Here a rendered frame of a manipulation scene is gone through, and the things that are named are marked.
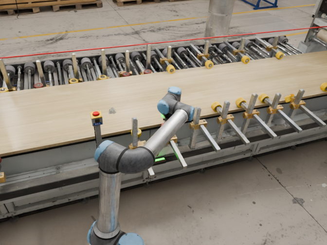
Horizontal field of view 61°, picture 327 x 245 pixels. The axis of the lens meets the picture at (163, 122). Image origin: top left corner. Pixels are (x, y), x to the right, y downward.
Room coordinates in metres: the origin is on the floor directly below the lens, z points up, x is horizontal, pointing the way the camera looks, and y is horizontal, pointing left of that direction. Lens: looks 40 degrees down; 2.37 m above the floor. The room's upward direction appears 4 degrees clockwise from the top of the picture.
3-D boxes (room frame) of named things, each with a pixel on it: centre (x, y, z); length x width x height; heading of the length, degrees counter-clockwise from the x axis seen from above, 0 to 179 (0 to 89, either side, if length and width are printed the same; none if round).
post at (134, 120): (1.51, 0.21, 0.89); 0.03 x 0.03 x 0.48; 23
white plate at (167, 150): (1.58, -0.01, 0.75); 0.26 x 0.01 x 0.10; 113
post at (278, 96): (2.00, -0.95, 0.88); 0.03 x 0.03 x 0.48; 23
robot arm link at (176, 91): (1.54, -0.06, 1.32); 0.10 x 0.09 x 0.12; 155
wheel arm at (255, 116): (1.86, -0.78, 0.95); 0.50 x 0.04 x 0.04; 23
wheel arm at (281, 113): (1.96, -1.01, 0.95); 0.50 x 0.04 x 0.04; 23
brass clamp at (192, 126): (1.72, -0.28, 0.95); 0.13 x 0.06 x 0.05; 113
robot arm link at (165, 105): (1.43, -0.02, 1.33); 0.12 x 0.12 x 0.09; 65
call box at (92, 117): (1.41, 0.45, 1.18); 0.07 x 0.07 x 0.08; 23
